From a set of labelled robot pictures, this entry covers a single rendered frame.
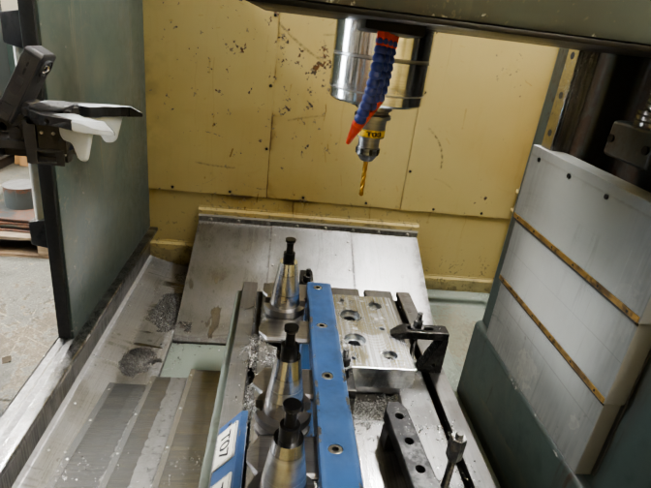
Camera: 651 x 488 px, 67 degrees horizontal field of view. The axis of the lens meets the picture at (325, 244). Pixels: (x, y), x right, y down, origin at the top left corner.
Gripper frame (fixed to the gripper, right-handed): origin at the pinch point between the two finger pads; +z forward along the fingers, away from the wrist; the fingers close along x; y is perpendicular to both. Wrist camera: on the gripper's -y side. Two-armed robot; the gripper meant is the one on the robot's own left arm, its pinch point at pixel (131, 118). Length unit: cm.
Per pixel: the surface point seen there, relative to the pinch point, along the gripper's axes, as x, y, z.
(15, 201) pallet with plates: -257, 117, -150
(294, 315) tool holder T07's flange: 15.4, 22.8, 26.0
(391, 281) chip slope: -87, 70, 69
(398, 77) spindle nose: -1.2, -9.8, 39.3
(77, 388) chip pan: -30, 77, -25
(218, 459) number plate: 15, 52, 16
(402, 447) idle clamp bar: 15, 48, 47
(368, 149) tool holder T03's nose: -7.0, 2.8, 37.5
